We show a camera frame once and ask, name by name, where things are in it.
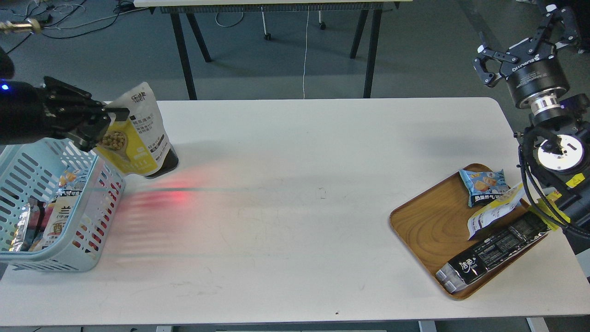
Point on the black barcode scanner red window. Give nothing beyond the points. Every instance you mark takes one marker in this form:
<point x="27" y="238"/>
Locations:
<point x="171" y="162"/>

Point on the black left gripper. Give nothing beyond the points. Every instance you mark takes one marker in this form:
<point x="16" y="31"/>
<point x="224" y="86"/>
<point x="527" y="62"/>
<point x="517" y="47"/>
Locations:
<point x="72" y="113"/>

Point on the silver foil packet in basket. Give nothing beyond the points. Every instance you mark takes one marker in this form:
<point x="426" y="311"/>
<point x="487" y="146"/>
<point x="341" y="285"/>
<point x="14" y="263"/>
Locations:
<point x="28" y="225"/>

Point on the light blue plastic basket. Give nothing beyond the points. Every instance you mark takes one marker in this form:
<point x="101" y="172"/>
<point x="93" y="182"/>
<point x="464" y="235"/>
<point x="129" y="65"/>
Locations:
<point x="33" y="170"/>

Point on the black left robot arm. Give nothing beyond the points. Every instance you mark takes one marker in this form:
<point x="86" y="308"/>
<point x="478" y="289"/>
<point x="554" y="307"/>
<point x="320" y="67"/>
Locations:
<point x="22" y="110"/>

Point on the yellow white chickpea snack pouch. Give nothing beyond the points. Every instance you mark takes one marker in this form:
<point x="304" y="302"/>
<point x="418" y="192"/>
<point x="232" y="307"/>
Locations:
<point x="139" y="145"/>

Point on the blue snack packet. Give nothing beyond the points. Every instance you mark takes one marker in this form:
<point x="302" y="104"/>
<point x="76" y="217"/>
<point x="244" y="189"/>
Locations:
<point x="483" y="187"/>

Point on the white orange snack in basket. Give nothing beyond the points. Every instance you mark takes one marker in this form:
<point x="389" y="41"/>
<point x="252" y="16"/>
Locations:
<point x="70" y="186"/>

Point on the yellow cartoon face snack packet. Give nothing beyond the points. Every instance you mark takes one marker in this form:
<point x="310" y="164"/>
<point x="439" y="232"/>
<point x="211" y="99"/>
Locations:
<point x="552" y="197"/>

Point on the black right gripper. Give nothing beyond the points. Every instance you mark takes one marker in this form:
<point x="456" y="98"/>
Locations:
<point x="530" y="68"/>

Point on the wooden oval tray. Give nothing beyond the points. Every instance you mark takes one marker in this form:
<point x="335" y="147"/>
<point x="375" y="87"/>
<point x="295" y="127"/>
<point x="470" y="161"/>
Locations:
<point x="433" y="227"/>

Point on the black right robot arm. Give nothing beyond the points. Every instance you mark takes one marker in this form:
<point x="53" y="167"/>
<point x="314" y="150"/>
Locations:
<point x="555" y="148"/>

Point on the long black snack package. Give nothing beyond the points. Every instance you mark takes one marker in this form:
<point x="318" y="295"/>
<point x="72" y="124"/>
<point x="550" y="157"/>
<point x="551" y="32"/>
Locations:
<point x="488" y="254"/>

